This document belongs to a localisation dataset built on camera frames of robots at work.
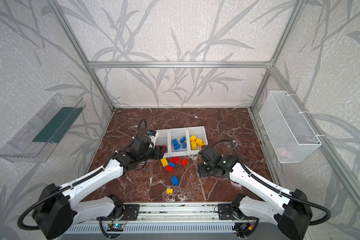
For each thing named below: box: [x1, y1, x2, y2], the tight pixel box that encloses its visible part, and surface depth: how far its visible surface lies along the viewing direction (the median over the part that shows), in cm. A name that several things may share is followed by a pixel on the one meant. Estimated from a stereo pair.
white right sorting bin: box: [186, 126, 208, 155], surface depth 98 cm
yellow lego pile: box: [195, 138, 204, 146], surface depth 98 cm
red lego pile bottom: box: [165, 164, 174, 173], surface depth 89 cm
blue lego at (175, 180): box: [171, 175, 180, 186], surface depth 84 cm
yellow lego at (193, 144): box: [190, 141, 197, 150], surface depth 98 cm
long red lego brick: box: [170, 157, 182, 164], surface depth 93 cm
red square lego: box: [180, 158, 189, 167], surface depth 93 cm
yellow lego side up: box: [160, 157, 169, 168], surface depth 93 cm
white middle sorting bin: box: [168, 127, 190, 157], surface depth 100 cm
